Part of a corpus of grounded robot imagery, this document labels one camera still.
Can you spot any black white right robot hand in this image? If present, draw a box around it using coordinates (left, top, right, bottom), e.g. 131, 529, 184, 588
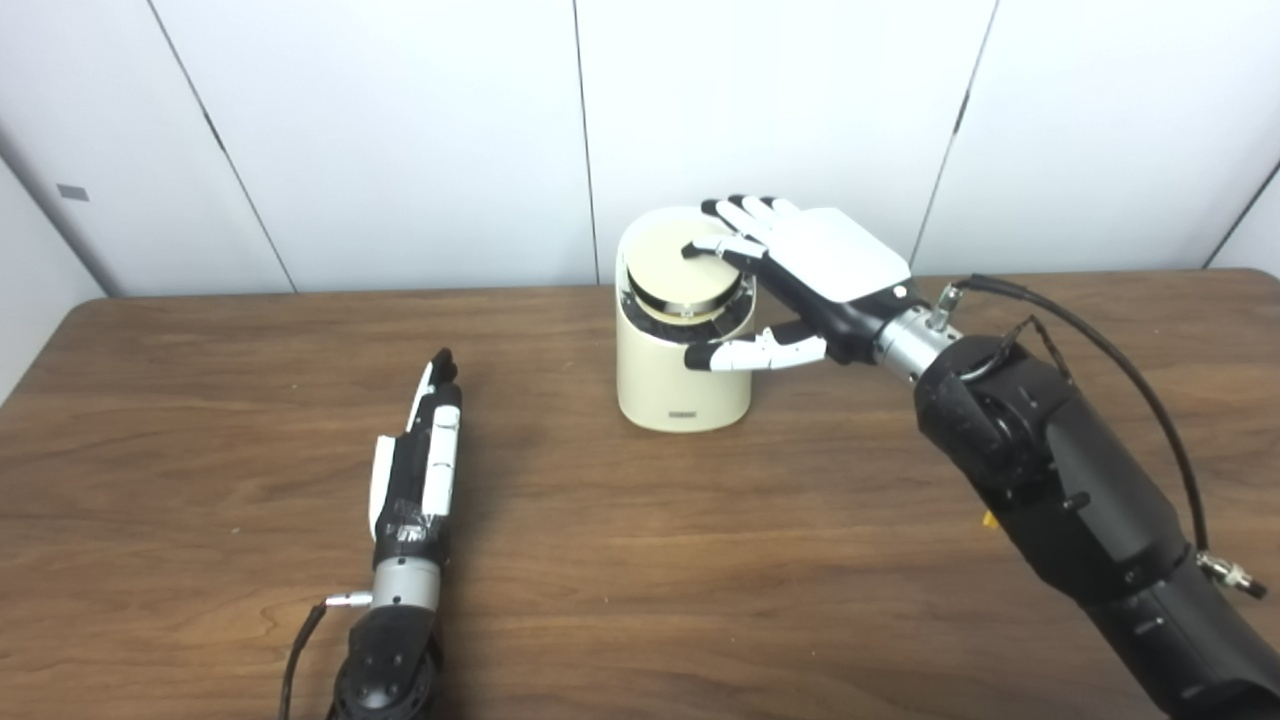
682, 194, 913, 373

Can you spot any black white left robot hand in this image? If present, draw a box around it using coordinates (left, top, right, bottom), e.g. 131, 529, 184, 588
368, 348, 464, 571

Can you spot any round cream bin lid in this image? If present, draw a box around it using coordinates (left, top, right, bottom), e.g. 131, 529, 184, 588
625, 222, 746, 313

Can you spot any cream-colored bin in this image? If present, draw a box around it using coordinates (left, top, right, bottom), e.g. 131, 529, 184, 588
615, 206, 758, 434

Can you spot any thin black looped wire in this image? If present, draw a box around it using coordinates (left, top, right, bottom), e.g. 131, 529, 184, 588
985, 315, 1073, 386

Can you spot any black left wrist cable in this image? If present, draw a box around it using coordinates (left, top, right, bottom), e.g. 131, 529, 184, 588
278, 592, 373, 720

